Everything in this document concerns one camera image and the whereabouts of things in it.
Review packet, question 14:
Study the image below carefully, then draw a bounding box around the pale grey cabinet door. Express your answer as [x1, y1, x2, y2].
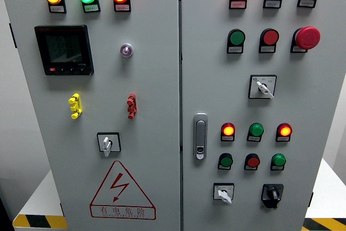
[0, 0, 181, 231]

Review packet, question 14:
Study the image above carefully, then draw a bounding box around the silver door lock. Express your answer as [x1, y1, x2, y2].
[193, 113, 209, 160]

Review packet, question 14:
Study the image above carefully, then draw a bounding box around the pale grey door with lock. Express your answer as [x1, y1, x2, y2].
[180, 0, 346, 231]

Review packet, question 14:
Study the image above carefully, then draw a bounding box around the small red lamp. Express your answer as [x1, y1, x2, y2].
[221, 122, 236, 136]
[277, 123, 293, 137]

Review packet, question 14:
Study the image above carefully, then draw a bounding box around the white round lamp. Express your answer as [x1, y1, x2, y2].
[119, 43, 134, 58]

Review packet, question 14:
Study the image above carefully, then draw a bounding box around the small green push button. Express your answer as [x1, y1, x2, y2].
[271, 153, 287, 167]
[218, 153, 234, 168]

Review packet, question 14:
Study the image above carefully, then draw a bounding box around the small green lamp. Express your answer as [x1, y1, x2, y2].
[248, 122, 264, 137]

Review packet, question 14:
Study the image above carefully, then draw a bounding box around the small red push button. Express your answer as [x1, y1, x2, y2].
[245, 153, 261, 168]

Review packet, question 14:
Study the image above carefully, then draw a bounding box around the black display meter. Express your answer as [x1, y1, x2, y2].
[34, 24, 95, 76]

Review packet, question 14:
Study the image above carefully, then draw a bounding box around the red warning triangle sign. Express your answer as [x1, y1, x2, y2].
[89, 160, 157, 221]

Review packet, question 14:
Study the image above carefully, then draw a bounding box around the large red stop button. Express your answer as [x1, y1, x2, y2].
[293, 26, 321, 51]

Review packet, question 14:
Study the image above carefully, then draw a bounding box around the black yellow striped tape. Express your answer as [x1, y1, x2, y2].
[12, 214, 68, 230]
[302, 217, 346, 231]

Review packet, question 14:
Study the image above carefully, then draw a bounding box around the small red handle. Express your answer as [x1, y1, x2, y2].
[127, 93, 138, 120]

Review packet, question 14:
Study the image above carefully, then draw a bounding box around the large white handle turn switch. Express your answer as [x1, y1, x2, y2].
[248, 74, 277, 100]

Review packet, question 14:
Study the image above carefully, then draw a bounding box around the small yellow handle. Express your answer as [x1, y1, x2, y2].
[68, 93, 83, 120]

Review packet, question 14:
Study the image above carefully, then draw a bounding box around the small white handle turn switch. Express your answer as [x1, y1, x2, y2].
[212, 182, 235, 206]

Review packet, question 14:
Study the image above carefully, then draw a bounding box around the black handle turn switch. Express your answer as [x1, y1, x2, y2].
[261, 183, 284, 209]

